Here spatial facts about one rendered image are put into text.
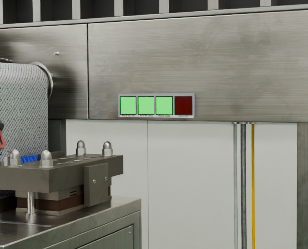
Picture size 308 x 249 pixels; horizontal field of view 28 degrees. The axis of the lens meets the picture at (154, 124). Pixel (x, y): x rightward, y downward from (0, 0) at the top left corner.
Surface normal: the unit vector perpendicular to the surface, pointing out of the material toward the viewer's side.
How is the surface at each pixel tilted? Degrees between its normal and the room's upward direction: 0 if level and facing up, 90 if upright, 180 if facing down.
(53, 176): 90
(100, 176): 90
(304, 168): 90
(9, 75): 69
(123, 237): 90
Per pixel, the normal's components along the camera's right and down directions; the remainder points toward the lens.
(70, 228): 0.90, 0.02
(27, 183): -0.43, 0.05
